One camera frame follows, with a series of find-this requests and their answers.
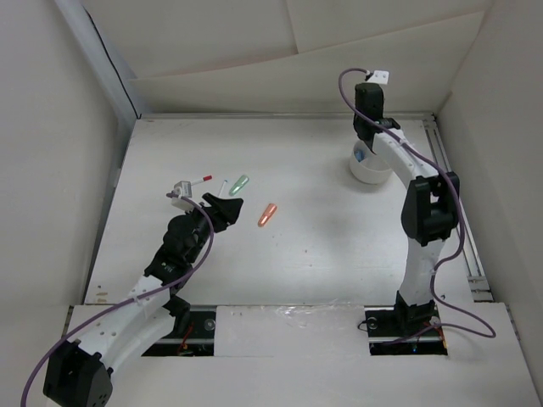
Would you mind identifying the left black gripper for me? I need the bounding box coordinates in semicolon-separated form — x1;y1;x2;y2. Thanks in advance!
183;193;241;264

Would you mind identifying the blue translucent highlighter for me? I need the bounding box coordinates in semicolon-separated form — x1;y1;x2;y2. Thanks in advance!
353;148;367;163

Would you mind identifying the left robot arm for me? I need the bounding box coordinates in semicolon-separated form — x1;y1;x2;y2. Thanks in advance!
43;193;244;406

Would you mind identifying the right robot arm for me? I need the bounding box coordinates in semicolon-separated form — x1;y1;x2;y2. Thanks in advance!
353;83;458;341

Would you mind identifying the blue capped white marker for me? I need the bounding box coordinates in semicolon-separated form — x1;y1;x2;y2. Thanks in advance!
218;180;228;197

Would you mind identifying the green translucent highlighter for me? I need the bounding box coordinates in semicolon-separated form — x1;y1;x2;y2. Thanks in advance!
228;175;249;197

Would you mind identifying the red capped white marker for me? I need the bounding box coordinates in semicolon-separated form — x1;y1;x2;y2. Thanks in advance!
191;175;213;186

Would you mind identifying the orange translucent highlighter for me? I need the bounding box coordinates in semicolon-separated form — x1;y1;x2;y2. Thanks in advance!
257;203;277;227

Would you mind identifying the white round divided container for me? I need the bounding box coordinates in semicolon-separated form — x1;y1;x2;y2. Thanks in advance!
349;141;392;185

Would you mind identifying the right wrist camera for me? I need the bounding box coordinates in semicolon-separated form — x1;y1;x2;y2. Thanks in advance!
365;70;389;85

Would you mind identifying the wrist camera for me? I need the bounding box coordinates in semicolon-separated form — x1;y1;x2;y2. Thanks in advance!
171;181;193;198
365;70;389;85

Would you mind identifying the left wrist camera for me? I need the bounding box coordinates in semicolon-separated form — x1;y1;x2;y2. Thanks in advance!
171;181;193;198

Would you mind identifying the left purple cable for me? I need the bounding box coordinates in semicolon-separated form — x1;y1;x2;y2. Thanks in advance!
20;190;215;407

